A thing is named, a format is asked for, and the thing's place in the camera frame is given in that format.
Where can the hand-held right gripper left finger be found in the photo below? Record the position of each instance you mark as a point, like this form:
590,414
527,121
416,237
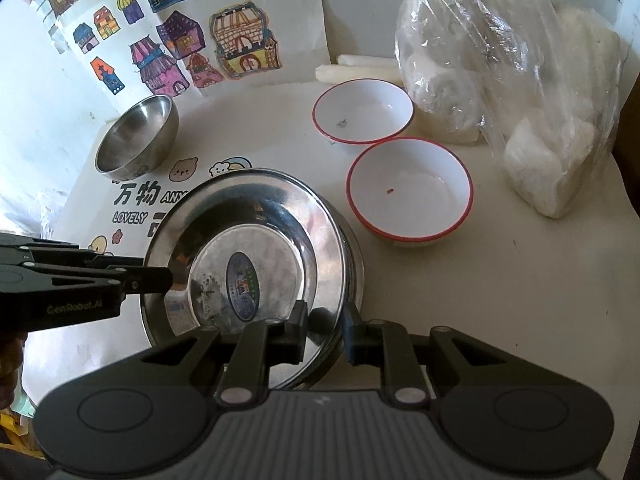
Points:
299,332

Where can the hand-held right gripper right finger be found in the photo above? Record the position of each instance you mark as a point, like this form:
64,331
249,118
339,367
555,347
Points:
351,332

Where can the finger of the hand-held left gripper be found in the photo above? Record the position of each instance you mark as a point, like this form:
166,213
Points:
157,280
60,251

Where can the stainless steel plate with sticker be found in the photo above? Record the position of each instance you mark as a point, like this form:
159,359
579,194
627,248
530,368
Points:
240,240

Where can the stainless steel bowl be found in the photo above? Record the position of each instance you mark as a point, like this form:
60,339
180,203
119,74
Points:
137,135

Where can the white bowl with red speck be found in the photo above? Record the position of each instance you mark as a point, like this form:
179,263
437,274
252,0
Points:
410,187

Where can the white bowl with grey speck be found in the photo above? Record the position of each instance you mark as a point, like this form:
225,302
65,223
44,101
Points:
362,110

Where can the person's left hand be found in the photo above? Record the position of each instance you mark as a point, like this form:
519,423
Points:
9,370

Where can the pale green packet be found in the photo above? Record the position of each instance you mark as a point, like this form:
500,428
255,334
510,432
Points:
22,402

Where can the white cartoon print tablecloth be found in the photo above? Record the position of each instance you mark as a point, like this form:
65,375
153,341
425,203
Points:
500,285

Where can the paper with coloured house drawings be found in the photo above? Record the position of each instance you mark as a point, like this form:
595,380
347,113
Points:
200,25

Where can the white cylinder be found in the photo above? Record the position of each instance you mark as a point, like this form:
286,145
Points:
365,60
350,74

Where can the clear plastic bag of white rolls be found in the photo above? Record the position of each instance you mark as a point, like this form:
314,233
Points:
515,85

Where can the dark brown board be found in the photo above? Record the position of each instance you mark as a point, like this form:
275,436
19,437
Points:
629,120

